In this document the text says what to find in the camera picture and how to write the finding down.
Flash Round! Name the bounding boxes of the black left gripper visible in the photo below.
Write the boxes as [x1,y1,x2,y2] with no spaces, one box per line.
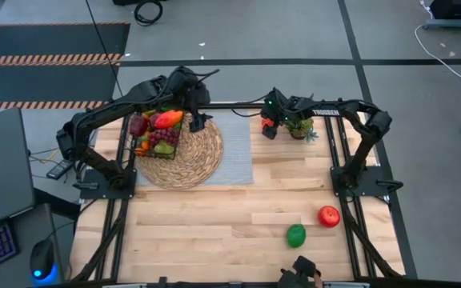
[166,66,214,134]

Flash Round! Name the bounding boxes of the bright red apple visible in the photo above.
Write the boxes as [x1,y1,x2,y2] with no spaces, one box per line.
[317,205,342,229]

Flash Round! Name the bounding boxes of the green pear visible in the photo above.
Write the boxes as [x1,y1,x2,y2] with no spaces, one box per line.
[153,142,176,156]

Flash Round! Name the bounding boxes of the black hazard-striped floor mat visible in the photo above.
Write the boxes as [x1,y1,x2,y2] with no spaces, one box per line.
[0,22,131,110]

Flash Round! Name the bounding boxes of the round woven placemat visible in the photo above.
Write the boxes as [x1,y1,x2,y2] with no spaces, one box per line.
[136,108,224,191]

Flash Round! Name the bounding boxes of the black power adapter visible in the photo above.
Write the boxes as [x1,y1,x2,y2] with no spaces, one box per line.
[46,158,74,180]

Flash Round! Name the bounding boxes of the black aluminium rig frame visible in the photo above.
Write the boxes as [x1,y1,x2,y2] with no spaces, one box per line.
[70,100,407,288]

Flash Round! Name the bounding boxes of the yellow cable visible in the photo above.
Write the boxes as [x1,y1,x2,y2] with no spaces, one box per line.
[29,147,62,163]

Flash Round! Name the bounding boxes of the grey metal stand leg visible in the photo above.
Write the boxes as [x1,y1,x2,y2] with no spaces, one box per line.
[422,0,461,31]

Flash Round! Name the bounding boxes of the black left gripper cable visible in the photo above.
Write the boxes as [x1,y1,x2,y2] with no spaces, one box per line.
[192,68,220,79]

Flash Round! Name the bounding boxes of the red grape bunch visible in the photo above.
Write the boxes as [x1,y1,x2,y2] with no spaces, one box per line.
[146,127,180,147]

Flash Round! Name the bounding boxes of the black wire basket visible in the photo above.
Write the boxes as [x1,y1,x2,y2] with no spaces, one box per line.
[128,107,183,160]

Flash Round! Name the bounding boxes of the thin black floor cable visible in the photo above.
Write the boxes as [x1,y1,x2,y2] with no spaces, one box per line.
[84,0,120,95]

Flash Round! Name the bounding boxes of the black cabinet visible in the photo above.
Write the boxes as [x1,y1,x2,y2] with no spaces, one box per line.
[430,0,461,20]

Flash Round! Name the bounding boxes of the grey rectangular placemat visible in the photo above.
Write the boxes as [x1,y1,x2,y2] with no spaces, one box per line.
[204,110,255,186]

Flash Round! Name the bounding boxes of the grey desk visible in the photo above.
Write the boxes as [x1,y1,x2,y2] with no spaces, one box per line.
[0,202,75,288]

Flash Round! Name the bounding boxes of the tangerine cluster with stem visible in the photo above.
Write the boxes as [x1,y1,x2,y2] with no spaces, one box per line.
[134,139,151,157]

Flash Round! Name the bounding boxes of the potted succulent plant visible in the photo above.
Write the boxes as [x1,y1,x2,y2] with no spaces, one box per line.
[284,93,319,143]

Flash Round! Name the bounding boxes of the white floor cable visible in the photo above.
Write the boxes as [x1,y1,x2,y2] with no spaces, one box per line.
[413,0,461,80]

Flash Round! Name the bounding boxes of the black computer mouse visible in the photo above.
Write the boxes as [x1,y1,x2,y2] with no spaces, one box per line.
[29,238,55,281]

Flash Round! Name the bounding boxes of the red orange mango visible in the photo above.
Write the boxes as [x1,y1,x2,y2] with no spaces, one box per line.
[154,110,185,130]

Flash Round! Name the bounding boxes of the dark grey monitor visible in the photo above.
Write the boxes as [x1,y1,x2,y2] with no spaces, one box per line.
[0,106,36,233]

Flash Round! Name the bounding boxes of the coiled black cable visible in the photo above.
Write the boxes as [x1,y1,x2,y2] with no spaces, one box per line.
[133,0,164,27]

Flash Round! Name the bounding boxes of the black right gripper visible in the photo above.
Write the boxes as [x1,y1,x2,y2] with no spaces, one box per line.
[260,87,315,141]

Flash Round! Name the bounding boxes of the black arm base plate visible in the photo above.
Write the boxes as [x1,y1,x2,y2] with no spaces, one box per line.
[72,167,138,200]
[330,166,404,198]

